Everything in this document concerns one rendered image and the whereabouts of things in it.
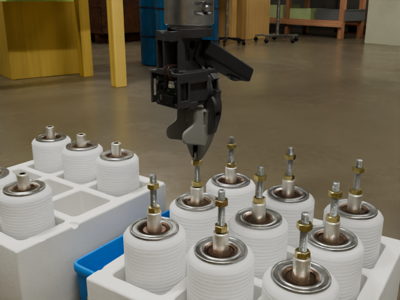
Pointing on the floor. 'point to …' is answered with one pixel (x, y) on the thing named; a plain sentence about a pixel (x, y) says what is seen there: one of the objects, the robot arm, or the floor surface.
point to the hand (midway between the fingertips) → (200, 150)
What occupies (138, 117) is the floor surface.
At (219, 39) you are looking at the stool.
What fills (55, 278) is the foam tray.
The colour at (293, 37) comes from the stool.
